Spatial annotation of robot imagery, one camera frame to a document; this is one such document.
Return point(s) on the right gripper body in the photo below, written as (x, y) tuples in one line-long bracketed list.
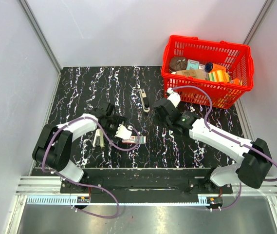
[(169, 123)]

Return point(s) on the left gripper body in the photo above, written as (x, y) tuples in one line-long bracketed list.
[(112, 125)]

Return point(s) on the white stapler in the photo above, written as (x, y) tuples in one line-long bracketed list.
[(98, 140)]

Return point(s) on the grey staple magazine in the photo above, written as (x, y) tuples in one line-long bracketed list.
[(144, 100)]

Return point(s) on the staple box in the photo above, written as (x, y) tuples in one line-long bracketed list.
[(135, 140)]

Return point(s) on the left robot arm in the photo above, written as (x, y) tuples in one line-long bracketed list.
[(55, 141)]

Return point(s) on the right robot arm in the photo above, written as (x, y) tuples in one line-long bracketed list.
[(251, 157)]

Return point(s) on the brown round item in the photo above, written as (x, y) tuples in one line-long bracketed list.
[(178, 63)]

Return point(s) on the cardboard box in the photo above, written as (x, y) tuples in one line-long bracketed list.
[(194, 73)]

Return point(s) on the teal small box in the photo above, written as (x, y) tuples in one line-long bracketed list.
[(192, 65)]

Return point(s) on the blue capped orange bottle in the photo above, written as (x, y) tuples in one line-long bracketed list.
[(211, 67)]

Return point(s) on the green orange box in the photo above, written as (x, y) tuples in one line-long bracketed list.
[(219, 76)]

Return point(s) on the red plastic basket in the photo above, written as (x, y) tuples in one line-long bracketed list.
[(236, 58)]

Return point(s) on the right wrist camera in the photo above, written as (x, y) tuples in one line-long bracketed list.
[(173, 96)]

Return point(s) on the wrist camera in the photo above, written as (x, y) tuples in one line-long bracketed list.
[(124, 132), (173, 96)]

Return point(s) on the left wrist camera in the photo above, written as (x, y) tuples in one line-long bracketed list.
[(124, 132)]

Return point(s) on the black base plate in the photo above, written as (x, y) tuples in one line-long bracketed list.
[(156, 184)]

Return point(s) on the white cable duct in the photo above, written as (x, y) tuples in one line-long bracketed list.
[(57, 200)]

